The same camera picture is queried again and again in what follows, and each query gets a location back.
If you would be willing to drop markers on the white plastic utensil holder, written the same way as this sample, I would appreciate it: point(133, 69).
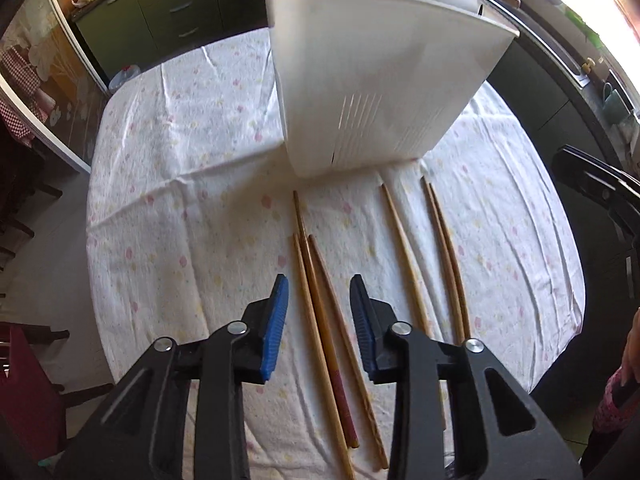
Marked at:
point(375, 85)

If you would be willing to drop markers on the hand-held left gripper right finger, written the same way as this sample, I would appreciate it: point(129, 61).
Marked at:
point(362, 330)

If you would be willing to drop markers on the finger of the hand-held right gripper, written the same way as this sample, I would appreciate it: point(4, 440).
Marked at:
point(585, 170)

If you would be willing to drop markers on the red checked curtain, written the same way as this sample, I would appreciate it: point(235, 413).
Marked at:
point(20, 85)

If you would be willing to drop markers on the light wooden chopstick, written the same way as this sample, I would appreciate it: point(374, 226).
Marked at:
point(312, 310)

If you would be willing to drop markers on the dark wooden chair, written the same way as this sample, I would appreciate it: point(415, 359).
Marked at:
point(20, 195)

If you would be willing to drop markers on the person's right hand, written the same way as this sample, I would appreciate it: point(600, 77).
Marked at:
point(632, 350)

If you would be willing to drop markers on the dark wooden chopstick red end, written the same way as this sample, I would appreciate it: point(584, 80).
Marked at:
point(315, 285)

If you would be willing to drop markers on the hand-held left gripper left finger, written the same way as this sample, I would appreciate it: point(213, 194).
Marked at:
point(274, 330)

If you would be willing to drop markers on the green plastic item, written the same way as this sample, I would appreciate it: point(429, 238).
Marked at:
point(582, 25)

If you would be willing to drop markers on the white floral tablecloth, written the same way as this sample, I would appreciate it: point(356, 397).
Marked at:
point(175, 210)

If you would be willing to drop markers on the dark kitchen counter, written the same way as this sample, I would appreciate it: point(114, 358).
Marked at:
point(550, 60)

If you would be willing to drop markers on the teal cup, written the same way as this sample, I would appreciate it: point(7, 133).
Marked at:
point(614, 102)

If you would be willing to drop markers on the wooden chair red cloth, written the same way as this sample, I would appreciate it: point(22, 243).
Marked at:
point(25, 390)

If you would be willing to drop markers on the floral glass door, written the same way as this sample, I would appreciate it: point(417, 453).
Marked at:
point(60, 85)

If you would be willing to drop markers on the green drawer cabinet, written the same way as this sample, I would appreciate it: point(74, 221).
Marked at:
point(165, 25)

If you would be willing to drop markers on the brown wooden chopstick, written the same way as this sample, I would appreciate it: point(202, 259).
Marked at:
point(402, 240)
point(452, 255)
point(442, 245)
point(335, 300)

